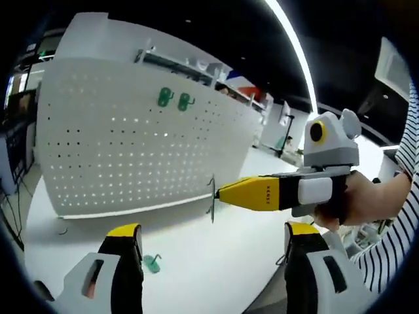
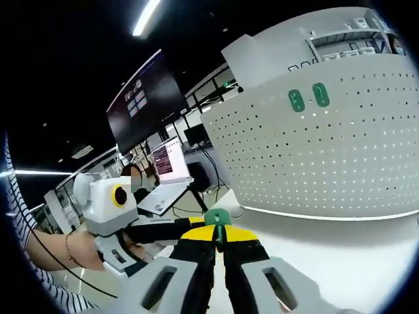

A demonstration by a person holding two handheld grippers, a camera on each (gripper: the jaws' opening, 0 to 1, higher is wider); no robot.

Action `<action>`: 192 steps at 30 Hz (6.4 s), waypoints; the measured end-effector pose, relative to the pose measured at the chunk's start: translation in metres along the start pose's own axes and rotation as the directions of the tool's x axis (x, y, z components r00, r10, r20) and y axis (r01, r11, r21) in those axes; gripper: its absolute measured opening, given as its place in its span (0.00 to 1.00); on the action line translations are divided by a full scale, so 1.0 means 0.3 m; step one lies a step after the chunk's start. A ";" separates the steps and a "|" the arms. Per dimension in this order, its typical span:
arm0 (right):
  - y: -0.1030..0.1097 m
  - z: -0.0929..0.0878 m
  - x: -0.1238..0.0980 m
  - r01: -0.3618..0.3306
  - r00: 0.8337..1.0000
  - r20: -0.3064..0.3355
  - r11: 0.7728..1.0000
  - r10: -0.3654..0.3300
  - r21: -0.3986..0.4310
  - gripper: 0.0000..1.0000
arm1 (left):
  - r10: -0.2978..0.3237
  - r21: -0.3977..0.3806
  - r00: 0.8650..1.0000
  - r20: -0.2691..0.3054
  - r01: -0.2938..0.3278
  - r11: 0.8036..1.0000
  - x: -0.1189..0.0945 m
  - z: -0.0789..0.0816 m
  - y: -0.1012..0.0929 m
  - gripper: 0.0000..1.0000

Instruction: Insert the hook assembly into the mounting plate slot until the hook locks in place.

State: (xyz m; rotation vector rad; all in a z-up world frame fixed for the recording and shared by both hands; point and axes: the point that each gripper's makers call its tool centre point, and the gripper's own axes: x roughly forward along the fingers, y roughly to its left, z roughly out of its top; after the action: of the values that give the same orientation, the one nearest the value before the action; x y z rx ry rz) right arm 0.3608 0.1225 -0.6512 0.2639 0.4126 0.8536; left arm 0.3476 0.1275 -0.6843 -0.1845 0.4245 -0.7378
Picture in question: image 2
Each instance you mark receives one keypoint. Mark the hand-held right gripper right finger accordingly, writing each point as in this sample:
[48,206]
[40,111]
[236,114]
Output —
[255,271]

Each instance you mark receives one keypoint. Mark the person's left hand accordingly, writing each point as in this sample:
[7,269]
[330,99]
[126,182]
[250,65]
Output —
[88,250]

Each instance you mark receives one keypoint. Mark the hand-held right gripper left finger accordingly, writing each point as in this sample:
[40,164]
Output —
[190,271]

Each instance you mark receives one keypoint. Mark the white perforated mounting plate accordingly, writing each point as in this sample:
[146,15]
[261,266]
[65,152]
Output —
[327,157]

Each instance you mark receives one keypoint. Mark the green hook assembly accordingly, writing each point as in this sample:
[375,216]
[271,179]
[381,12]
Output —
[296,99]
[217,219]
[320,94]

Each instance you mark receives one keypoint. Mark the open laptop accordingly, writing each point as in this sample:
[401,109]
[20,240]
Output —
[167,183]

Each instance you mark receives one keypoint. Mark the ceiling light strip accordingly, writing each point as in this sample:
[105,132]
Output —
[145,18]

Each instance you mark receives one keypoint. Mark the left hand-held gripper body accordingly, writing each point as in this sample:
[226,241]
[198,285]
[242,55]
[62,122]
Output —
[104,209]

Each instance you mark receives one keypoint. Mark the small black monitor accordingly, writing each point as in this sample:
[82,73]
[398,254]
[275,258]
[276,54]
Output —
[195,135]

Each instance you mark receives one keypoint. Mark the black laptop stand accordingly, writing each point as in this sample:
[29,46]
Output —
[198,196]

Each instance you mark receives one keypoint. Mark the storage shelf with boxes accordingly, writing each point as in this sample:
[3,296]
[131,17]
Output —
[350,39]

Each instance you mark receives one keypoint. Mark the large dark wall screen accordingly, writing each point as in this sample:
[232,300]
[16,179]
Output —
[147,104]

